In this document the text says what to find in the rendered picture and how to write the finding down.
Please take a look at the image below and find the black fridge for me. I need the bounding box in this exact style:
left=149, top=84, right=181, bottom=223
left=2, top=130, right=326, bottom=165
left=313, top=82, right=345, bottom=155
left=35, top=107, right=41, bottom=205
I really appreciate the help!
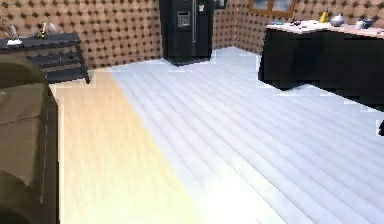
left=158, top=0, right=215, bottom=67

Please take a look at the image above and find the wooden framed window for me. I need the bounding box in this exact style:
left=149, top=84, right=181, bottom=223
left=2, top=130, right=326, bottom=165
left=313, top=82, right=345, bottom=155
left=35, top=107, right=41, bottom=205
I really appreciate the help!
left=248, top=0, right=298, bottom=19

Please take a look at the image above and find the black kitchen counter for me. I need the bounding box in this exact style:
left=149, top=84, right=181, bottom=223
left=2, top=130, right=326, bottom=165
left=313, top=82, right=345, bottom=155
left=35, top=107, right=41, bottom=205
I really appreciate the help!
left=258, top=19, right=384, bottom=112

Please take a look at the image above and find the black shelf unit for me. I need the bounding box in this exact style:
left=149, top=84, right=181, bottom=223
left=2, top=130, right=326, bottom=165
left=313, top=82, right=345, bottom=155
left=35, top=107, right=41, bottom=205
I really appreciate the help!
left=0, top=31, right=92, bottom=85

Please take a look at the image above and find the yellow bottle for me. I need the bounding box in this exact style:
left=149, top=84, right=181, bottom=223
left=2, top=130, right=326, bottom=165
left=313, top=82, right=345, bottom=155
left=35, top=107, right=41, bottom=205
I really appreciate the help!
left=318, top=8, right=330, bottom=24

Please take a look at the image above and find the brown sofa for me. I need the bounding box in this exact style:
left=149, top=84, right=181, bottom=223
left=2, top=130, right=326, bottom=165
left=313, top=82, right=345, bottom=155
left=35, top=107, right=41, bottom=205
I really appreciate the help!
left=0, top=53, right=61, bottom=224

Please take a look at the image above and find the grey round kettle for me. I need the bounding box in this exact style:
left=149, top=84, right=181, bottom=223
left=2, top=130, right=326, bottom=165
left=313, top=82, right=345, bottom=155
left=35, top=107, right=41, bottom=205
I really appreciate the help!
left=329, top=12, right=346, bottom=28

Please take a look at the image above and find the grey fridge handle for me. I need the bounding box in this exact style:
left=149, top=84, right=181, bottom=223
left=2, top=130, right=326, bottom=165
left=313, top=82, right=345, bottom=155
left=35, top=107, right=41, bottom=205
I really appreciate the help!
left=191, top=0, right=198, bottom=44

